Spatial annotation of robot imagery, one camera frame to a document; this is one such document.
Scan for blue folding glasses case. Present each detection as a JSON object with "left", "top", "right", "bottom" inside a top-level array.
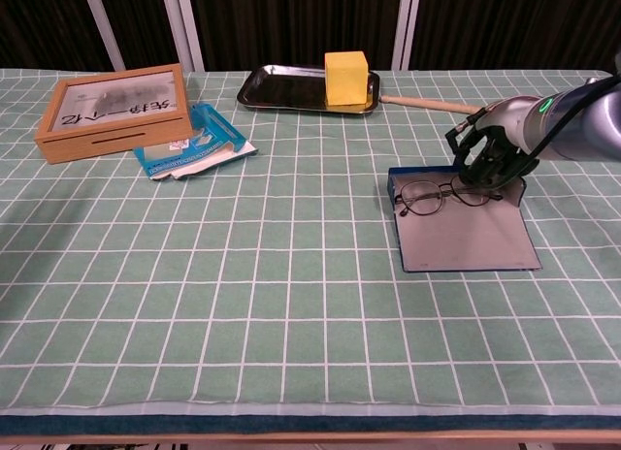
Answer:
[{"left": 387, "top": 164, "right": 542, "bottom": 274}]

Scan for wooden framed glass-top box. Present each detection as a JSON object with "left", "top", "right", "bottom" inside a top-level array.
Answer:
[{"left": 34, "top": 63, "right": 194, "bottom": 166}]

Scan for yellow sponge block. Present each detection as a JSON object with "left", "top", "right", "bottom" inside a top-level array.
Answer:
[{"left": 323, "top": 50, "right": 369, "bottom": 107}]

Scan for black wire-frame eyeglasses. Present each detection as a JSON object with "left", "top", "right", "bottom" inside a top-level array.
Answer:
[{"left": 393, "top": 177, "right": 506, "bottom": 218}]

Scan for light wooden stick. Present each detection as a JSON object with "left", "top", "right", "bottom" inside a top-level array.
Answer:
[{"left": 379, "top": 94, "right": 480, "bottom": 116}]

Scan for black curtain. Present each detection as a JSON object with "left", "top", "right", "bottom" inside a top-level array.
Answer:
[{"left": 0, "top": 0, "right": 621, "bottom": 74}]

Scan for white metal frame post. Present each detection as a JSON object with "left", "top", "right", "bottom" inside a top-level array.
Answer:
[
  {"left": 159, "top": 0, "right": 206, "bottom": 74},
  {"left": 390, "top": 0, "right": 423, "bottom": 73},
  {"left": 80, "top": 0, "right": 128, "bottom": 72}
]

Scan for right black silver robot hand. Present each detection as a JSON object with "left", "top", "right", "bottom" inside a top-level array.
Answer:
[{"left": 445, "top": 95, "right": 542, "bottom": 188}]

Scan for black metal tray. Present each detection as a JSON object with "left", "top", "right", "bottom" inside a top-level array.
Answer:
[{"left": 236, "top": 64, "right": 382, "bottom": 117}]

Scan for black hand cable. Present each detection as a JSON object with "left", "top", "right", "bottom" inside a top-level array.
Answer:
[{"left": 448, "top": 75, "right": 621, "bottom": 159}]

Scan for blue white paper packet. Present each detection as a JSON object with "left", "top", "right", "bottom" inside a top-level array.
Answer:
[{"left": 133, "top": 103, "right": 259, "bottom": 182}]

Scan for green white checked tablecloth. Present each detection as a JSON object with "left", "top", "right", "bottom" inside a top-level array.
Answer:
[{"left": 0, "top": 67, "right": 621, "bottom": 434}]

